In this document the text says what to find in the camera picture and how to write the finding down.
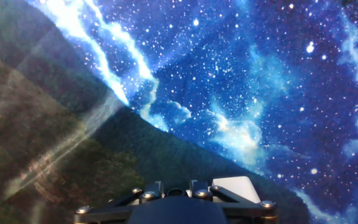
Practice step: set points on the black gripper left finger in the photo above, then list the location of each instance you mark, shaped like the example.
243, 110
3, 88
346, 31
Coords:
82, 217

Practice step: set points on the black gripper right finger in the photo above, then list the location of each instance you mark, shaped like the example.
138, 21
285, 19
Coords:
267, 214

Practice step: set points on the white plastic drawer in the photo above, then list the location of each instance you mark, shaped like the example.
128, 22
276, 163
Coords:
235, 189

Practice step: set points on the galaxy and forest print cloth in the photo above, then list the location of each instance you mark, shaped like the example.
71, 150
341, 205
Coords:
197, 77

